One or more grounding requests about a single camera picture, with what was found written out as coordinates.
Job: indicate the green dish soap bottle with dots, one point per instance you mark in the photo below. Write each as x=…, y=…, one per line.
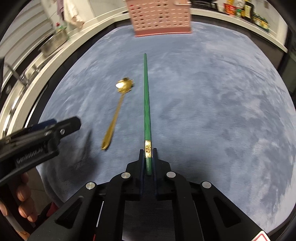
x=60, y=28

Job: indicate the left hand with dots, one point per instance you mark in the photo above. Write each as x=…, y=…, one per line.
x=16, y=196

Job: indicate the green chopstick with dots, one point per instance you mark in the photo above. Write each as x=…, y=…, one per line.
x=147, y=121

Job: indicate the stainless steel sink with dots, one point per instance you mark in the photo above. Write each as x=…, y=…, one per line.
x=20, y=102

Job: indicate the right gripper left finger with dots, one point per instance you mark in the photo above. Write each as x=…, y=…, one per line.
x=141, y=167

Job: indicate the blue-grey table mat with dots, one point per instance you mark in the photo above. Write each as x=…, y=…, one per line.
x=220, y=112

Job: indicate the white hanging towel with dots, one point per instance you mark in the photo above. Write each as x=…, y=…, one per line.
x=71, y=14

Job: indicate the green seasoning jars tray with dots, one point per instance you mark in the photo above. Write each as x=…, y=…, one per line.
x=260, y=22

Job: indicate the chrome faucet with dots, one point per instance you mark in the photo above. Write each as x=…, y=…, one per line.
x=16, y=74

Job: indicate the orange seasoning packet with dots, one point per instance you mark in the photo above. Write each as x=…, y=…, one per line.
x=230, y=8

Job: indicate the gold spoon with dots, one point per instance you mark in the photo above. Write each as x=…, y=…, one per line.
x=123, y=86

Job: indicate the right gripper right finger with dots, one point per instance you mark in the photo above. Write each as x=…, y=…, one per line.
x=154, y=170

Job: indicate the dark soy sauce bottle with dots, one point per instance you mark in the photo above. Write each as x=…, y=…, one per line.
x=248, y=10

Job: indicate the pink plastic utensil basket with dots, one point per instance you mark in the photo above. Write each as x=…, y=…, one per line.
x=159, y=17

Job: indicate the purple hanging cloth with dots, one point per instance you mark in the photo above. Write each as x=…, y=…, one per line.
x=60, y=9

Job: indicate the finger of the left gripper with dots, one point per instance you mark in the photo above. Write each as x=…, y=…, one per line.
x=43, y=125

